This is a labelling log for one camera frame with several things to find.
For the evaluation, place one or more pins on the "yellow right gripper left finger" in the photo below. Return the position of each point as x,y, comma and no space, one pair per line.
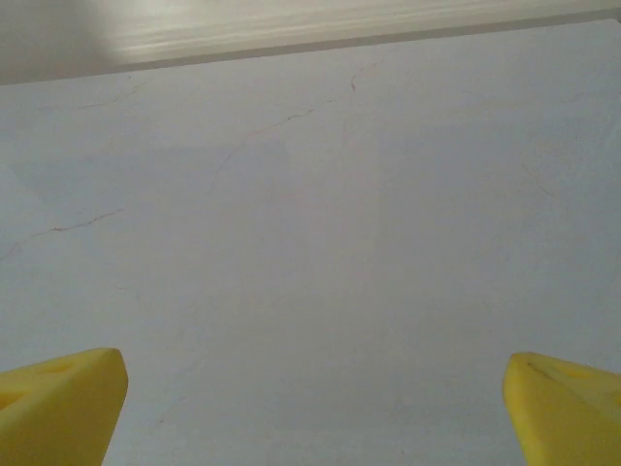
58,417

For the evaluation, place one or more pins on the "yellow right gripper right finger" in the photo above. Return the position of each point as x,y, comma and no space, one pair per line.
572,422

